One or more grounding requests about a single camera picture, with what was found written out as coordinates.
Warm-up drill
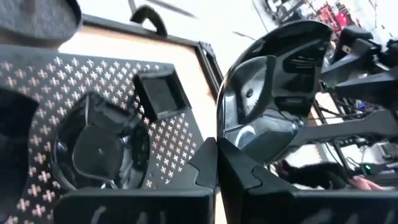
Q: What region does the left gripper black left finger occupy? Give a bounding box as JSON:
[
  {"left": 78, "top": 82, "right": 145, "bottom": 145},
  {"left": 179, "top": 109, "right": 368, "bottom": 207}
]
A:
[{"left": 53, "top": 136, "right": 219, "bottom": 224}]

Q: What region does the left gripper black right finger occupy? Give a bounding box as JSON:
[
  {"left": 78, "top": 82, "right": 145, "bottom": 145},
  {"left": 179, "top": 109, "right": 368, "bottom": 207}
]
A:
[{"left": 217, "top": 138, "right": 398, "bottom": 224}]

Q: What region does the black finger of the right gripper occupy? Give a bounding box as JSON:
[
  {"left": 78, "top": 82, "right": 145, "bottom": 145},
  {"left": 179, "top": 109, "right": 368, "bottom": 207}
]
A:
[
  {"left": 289, "top": 108, "right": 398, "bottom": 146},
  {"left": 319, "top": 58, "right": 398, "bottom": 104}
]

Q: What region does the black leaf-shaped mini plate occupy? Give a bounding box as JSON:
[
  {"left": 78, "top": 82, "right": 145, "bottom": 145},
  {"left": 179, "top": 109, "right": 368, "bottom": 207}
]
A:
[
  {"left": 51, "top": 91, "right": 152, "bottom": 191},
  {"left": 216, "top": 19, "right": 334, "bottom": 165}
]

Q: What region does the small black square mini plate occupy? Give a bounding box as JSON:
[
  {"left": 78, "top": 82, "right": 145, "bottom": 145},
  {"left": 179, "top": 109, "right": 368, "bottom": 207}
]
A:
[{"left": 132, "top": 68, "right": 193, "bottom": 123}]

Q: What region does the black wavy square mini plate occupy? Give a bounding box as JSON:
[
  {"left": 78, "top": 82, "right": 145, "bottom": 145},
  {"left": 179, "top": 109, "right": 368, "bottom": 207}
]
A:
[{"left": 0, "top": 88, "right": 40, "bottom": 206}]

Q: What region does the person's hand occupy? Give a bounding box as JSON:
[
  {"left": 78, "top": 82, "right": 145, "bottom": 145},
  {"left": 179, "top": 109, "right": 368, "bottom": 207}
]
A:
[{"left": 349, "top": 175, "right": 385, "bottom": 191}]

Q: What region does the black perforated metal stand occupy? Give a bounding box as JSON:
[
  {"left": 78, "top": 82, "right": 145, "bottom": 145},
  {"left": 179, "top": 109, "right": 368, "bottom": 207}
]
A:
[{"left": 0, "top": 44, "right": 206, "bottom": 224}]

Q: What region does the black frame handle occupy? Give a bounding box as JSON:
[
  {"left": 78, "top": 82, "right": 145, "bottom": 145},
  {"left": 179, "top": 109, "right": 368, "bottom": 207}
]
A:
[{"left": 128, "top": 4, "right": 169, "bottom": 37}]

